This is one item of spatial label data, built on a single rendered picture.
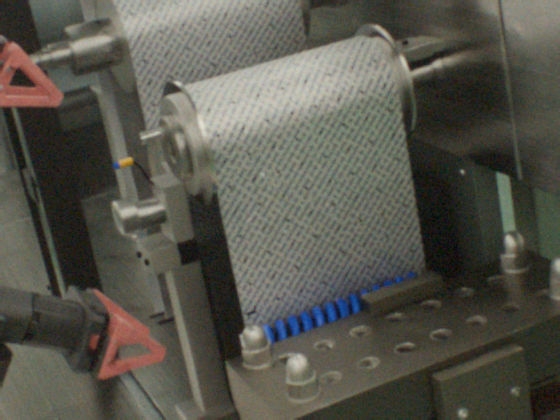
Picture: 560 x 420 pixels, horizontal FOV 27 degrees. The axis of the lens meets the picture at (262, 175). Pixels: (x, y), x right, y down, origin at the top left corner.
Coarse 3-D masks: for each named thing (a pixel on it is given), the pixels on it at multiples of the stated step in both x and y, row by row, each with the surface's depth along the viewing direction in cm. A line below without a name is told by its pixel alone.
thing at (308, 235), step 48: (384, 144) 133; (240, 192) 127; (288, 192) 130; (336, 192) 132; (384, 192) 135; (240, 240) 129; (288, 240) 131; (336, 240) 134; (384, 240) 136; (240, 288) 130; (288, 288) 133; (336, 288) 135
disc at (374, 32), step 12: (372, 24) 136; (372, 36) 136; (384, 36) 134; (396, 48) 132; (396, 60) 133; (408, 72) 131; (408, 84) 132; (408, 96) 132; (408, 108) 133; (408, 120) 134; (408, 132) 135
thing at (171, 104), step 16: (384, 48) 134; (400, 80) 133; (176, 96) 128; (400, 96) 133; (160, 112) 133; (176, 112) 127; (192, 128) 125; (192, 144) 125; (192, 160) 126; (192, 176) 128; (192, 192) 131
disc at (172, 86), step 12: (168, 84) 130; (180, 84) 127; (180, 96) 127; (192, 108) 124; (204, 132) 123; (204, 144) 124; (204, 156) 125; (216, 180) 126; (204, 192) 129; (204, 204) 131
